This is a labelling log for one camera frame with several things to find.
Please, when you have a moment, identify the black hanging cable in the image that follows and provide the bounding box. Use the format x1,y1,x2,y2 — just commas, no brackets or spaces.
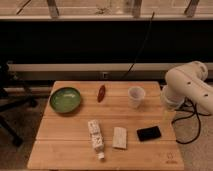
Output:
123,11,156,80

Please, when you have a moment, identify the black floor cable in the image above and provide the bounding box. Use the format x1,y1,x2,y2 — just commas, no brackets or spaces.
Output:
171,98,213,145

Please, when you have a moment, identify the red pepper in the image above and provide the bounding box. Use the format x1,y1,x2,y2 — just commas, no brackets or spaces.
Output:
97,85,106,103

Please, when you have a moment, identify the black office chair base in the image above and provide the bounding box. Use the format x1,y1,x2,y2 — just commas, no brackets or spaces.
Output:
0,61,39,148

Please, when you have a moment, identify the white patterned bottle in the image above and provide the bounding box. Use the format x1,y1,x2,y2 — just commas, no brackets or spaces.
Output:
88,120,105,160

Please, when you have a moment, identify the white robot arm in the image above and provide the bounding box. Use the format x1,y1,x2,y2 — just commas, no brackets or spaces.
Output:
161,61,213,114

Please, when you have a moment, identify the black smartphone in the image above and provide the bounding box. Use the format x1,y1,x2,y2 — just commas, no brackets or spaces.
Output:
137,126,161,141

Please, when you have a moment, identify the white rectangular block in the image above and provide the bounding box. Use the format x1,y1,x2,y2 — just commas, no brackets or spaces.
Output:
112,127,127,149

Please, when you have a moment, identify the green ceramic bowl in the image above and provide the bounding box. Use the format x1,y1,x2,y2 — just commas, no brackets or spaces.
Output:
49,87,82,113

